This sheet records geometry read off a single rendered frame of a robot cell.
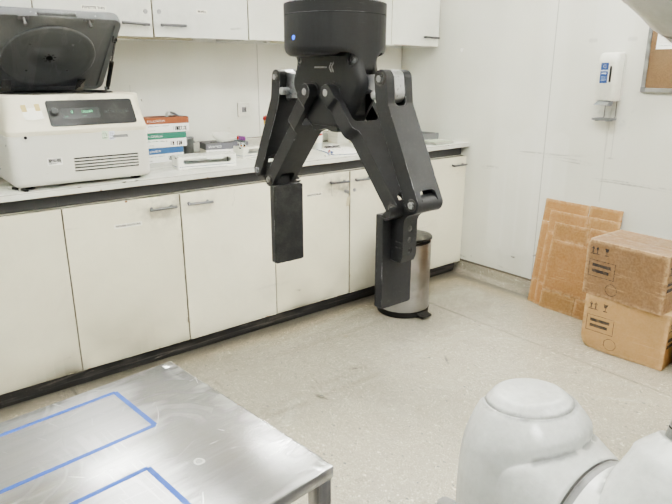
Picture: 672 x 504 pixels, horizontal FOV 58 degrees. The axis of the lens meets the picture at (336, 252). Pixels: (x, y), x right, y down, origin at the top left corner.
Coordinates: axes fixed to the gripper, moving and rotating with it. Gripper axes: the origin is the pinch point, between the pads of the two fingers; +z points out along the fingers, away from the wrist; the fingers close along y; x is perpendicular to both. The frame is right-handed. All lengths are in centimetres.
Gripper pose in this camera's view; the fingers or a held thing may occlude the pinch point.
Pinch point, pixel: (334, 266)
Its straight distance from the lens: 49.4
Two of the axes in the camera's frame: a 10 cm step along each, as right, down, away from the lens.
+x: -7.8, 1.8, -6.0
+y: -6.3, -2.3, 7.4
